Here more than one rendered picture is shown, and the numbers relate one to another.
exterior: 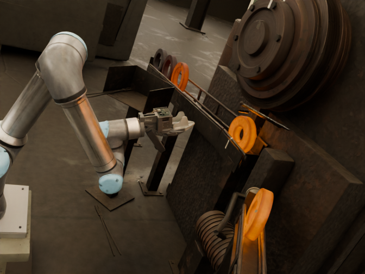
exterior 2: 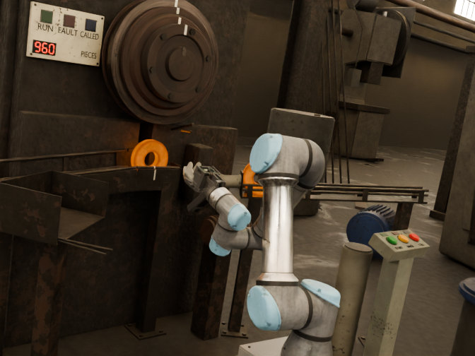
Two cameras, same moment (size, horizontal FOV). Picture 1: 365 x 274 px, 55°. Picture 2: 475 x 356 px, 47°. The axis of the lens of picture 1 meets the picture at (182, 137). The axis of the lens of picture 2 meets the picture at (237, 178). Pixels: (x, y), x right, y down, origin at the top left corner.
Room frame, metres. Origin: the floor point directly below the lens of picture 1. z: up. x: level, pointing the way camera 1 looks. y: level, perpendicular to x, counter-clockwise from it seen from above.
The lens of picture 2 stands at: (1.44, 1.91, 1.10)
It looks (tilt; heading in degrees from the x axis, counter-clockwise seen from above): 10 degrees down; 258
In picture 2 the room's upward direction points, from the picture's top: 9 degrees clockwise
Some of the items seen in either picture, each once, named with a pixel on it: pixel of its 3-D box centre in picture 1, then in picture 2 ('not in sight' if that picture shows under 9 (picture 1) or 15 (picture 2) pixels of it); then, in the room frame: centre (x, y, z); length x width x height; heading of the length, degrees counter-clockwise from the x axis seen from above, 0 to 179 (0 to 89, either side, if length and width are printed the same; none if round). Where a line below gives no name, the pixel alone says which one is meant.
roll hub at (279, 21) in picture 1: (259, 39); (178, 63); (1.29, -0.13, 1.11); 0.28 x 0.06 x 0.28; 30
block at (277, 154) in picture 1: (265, 181); (196, 172); (1.14, -0.34, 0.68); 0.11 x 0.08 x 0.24; 120
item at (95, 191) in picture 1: (124, 139); (44, 297); (1.63, 0.28, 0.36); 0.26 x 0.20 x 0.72; 65
